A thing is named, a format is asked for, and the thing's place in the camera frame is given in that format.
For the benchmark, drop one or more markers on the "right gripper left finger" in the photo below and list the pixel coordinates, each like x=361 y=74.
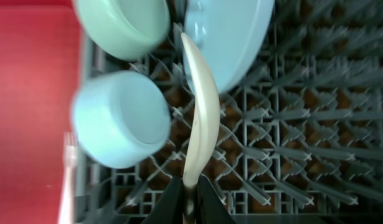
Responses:
x=169 y=208

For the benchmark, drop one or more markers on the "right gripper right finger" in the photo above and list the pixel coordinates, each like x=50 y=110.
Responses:
x=210 y=209

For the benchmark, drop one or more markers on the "white plastic spoon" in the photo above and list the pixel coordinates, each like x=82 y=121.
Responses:
x=206 y=120

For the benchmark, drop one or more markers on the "light blue bowl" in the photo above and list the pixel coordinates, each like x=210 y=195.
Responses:
x=120 y=118

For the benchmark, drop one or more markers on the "light blue plate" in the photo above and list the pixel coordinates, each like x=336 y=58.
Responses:
x=229 y=34

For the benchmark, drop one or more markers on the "green bowl with food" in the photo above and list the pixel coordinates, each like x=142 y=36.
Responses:
x=125 y=29

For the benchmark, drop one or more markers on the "grey dishwasher rack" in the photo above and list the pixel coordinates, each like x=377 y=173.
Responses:
x=301 y=136

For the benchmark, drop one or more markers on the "white plastic fork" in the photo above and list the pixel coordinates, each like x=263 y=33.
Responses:
x=67 y=200

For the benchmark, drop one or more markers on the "red serving tray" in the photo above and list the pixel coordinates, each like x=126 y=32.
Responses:
x=39 y=49

